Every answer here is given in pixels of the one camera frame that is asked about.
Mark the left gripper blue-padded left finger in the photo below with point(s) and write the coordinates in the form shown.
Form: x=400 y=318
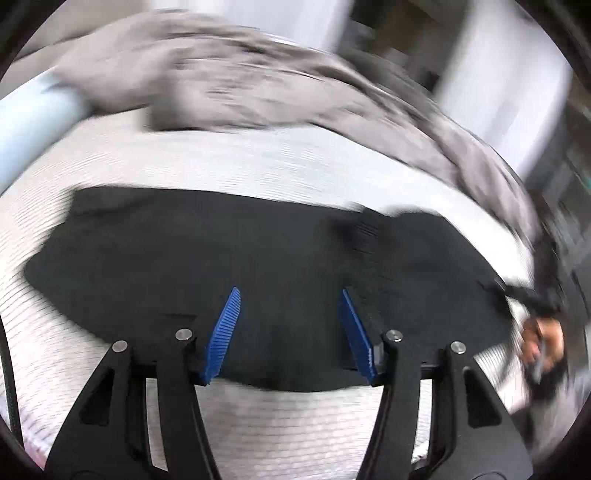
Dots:
x=137 y=416

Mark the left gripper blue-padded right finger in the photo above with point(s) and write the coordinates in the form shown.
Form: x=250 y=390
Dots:
x=439 y=416

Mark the light blue pillow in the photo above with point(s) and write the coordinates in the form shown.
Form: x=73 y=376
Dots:
x=33 y=117

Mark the black pants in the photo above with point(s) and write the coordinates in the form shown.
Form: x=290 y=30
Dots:
x=136 y=264

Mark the grey rumpled duvet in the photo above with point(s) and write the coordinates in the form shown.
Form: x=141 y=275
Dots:
x=195 y=71

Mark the white honeycomb mattress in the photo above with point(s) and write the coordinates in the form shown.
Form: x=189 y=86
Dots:
x=254 y=434

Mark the person's right hand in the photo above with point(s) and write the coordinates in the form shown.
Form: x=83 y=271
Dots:
x=542 y=343

